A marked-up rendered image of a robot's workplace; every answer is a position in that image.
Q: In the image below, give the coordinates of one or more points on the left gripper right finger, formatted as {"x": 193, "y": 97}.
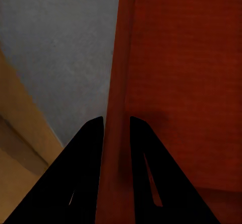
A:
{"x": 181, "y": 202}

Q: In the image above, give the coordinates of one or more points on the storage box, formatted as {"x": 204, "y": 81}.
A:
{"x": 177, "y": 64}

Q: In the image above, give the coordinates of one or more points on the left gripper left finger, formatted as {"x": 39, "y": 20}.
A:
{"x": 67, "y": 192}

